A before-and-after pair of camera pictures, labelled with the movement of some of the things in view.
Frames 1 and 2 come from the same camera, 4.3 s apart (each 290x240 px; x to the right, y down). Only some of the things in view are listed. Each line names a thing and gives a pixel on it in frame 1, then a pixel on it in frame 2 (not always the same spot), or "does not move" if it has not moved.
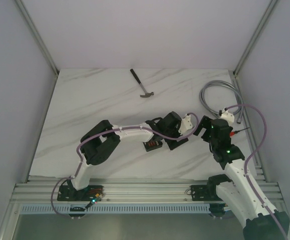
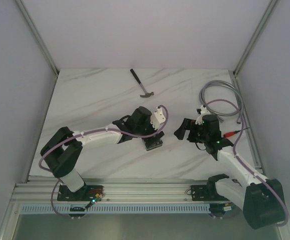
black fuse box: x=150 y=145 does not move
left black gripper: x=176 y=142 to x=152 y=143
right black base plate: x=204 y=193 does not move
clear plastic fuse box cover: x=172 y=144 to x=152 y=143
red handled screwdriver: x=232 y=133 does not move
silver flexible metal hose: x=240 y=108 does not move
